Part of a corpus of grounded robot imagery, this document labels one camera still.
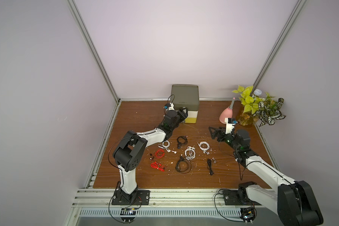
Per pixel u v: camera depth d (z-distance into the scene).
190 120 1.03
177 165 0.84
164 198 0.75
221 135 0.73
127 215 0.72
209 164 0.84
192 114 0.97
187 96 0.95
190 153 0.90
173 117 0.71
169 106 0.83
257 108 0.81
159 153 0.88
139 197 0.73
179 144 0.93
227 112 0.98
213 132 0.77
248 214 0.70
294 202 0.39
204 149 0.91
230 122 0.73
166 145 0.92
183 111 0.84
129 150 0.50
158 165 0.84
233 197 0.73
